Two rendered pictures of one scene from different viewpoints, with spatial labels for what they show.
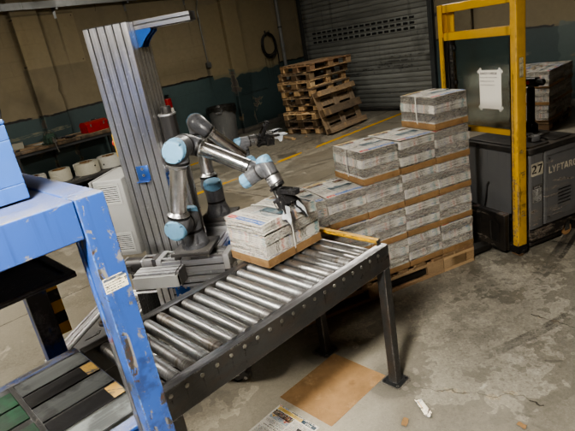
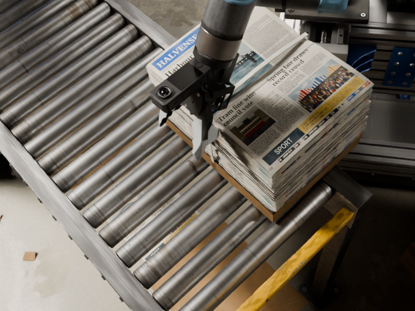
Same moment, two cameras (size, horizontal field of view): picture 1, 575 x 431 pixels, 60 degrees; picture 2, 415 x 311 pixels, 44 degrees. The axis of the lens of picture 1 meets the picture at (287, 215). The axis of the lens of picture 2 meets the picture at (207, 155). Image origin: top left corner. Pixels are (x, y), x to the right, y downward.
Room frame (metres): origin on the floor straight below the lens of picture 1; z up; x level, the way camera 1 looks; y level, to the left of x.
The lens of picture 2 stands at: (2.36, -0.58, 1.85)
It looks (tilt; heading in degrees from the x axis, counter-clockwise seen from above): 60 degrees down; 98
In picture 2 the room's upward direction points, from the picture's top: 11 degrees counter-clockwise
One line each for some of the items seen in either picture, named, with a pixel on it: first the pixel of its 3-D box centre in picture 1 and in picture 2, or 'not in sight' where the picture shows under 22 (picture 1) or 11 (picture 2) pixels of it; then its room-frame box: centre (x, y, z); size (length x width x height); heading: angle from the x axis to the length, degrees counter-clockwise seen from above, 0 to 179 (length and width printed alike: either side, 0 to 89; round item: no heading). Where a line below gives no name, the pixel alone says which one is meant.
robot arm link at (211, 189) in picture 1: (213, 189); not in sight; (3.11, 0.44, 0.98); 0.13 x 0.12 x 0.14; 14
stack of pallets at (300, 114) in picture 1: (317, 94); not in sight; (10.09, -1.01, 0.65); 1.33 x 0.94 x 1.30; 135
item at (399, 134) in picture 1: (399, 133); not in sight; (3.41, -0.86, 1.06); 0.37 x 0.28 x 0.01; 22
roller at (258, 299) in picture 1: (249, 297); (99, 102); (1.98, 0.23, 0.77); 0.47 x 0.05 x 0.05; 41
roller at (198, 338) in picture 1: (189, 333); (35, 39); (1.77, 0.47, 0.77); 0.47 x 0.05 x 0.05; 41
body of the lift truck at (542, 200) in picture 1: (518, 183); not in sight; (3.80, -1.90, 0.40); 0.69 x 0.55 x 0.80; 20
